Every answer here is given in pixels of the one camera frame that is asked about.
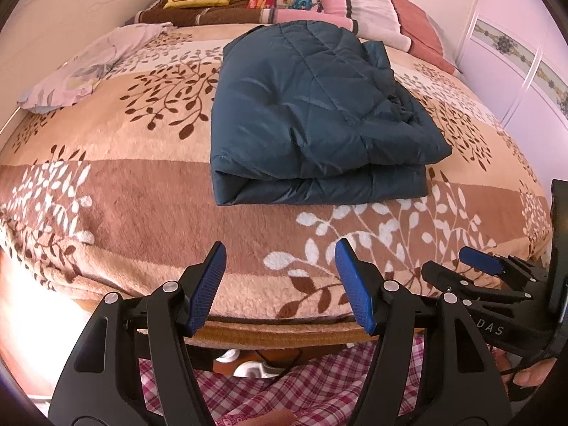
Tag lilac floral pillow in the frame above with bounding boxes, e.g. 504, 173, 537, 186
18, 22, 178, 114

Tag leaf patterned beige blanket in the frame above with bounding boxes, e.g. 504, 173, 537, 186
0, 22, 553, 324

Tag salmon pink pillow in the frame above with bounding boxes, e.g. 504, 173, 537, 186
388, 0, 464, 75

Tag teal quilted jacket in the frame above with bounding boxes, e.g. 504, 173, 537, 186
210, 20, 453, 207

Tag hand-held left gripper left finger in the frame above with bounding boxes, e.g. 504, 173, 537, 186
48, 241, 228, 426

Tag white wardrobe with ornamental band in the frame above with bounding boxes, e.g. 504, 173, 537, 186
444, 0, 568, 187

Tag person's pink plaid clothing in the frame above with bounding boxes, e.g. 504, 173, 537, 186
137, 333, 511, 426

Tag pink striped pillow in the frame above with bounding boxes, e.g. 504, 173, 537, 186
266, 0, 413, 51

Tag wooden bed frame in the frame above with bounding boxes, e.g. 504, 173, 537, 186
71, 299, 387, 352

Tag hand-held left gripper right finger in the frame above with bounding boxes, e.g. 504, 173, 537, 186
334, 238, 511, 426

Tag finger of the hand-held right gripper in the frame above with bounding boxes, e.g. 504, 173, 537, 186
421, 260, 525, 308
458, 245, 552, 294

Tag person's right hand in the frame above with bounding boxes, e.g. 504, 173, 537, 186
497, 348, 560, 403

